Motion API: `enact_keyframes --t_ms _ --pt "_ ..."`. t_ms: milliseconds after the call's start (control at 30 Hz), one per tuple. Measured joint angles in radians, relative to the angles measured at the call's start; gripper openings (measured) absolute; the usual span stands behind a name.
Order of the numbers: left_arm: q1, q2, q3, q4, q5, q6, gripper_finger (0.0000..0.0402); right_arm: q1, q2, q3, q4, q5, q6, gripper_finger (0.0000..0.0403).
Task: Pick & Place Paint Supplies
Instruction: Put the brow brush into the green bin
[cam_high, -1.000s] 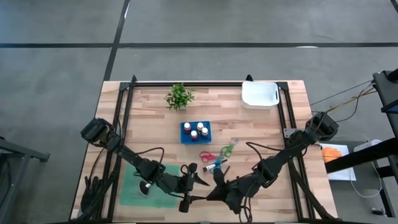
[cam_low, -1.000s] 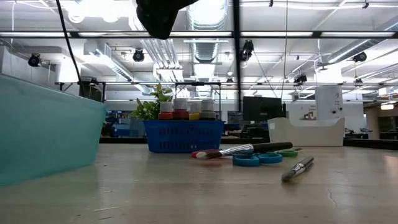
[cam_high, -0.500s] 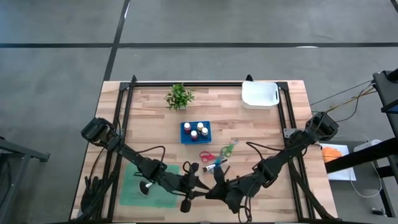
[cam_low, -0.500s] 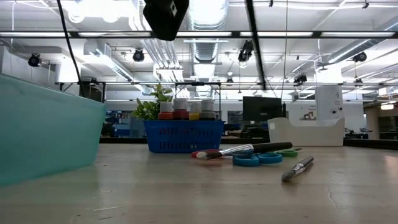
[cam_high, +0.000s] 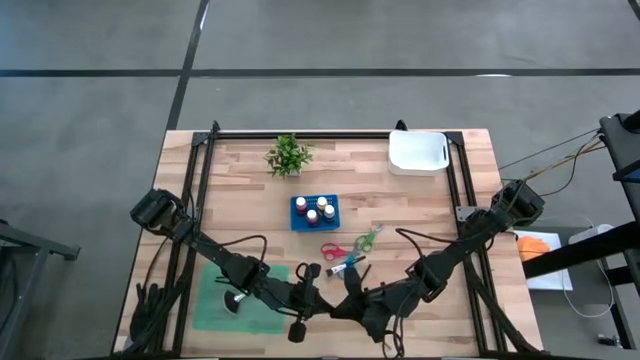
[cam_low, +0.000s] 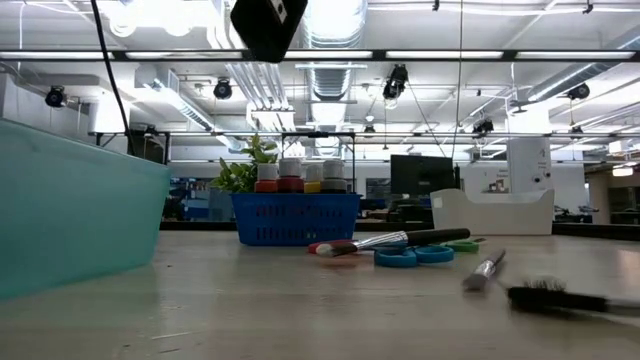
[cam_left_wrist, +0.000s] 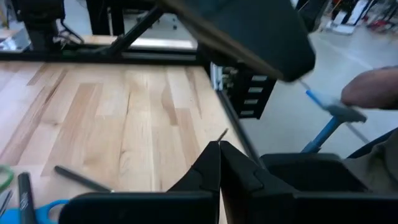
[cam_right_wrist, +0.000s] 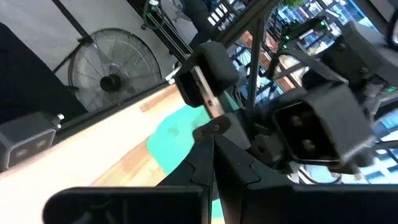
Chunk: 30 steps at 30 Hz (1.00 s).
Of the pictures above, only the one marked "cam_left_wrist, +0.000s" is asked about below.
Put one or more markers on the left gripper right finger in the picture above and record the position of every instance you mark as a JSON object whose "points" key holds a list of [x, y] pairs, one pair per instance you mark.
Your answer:
{"points": [[242, 186]]}

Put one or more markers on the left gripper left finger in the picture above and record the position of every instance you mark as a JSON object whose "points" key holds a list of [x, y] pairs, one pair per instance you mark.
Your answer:
{"points": [[208, 177]]}

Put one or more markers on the short thin paintbrush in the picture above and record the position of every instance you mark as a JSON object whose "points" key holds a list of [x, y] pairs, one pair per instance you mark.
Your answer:
{"points": [[222, 136]]}

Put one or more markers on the small black fan paintbrush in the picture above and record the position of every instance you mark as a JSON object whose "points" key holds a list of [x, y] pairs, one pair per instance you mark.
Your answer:
{"points": [[81, 180]]}

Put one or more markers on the grey-bristle paintbrush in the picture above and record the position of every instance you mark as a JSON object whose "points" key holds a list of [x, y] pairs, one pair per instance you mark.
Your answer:
{"points": [[26, 199]]}

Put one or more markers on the blue scissors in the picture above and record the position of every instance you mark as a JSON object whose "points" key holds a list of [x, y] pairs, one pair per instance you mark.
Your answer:
{"points": [[9, 217]]}

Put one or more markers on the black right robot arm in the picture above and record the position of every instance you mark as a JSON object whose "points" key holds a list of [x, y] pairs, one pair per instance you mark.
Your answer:
{"points": [[248, 31]]}

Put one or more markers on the person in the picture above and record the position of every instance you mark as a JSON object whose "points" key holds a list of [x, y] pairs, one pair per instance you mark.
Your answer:
{"points": [[373, 90]]}

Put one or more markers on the green scissors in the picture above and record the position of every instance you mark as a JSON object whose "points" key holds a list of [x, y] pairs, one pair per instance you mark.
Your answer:
{"points": [[12, 174]]}

